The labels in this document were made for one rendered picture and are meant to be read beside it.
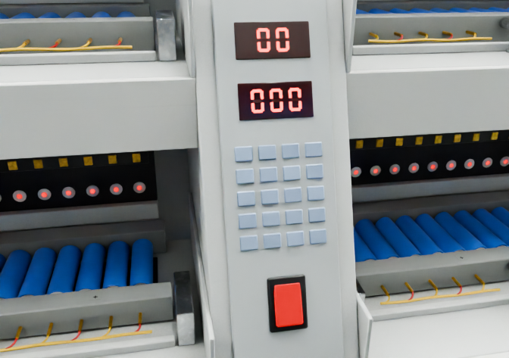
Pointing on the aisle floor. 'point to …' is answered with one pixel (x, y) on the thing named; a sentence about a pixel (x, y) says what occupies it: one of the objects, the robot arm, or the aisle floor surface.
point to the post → (217, 231)
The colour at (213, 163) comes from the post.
